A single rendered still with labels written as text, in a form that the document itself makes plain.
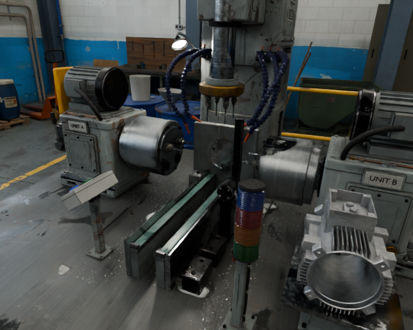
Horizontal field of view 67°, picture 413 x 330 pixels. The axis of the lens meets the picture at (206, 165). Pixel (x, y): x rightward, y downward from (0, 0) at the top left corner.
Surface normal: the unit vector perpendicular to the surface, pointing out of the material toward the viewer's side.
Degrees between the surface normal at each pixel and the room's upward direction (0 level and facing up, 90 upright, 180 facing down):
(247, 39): 90
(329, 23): 90
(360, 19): 90
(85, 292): 0
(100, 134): 89
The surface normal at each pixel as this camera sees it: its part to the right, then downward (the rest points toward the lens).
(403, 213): -0.40, 0.34
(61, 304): 0.03, -0.92
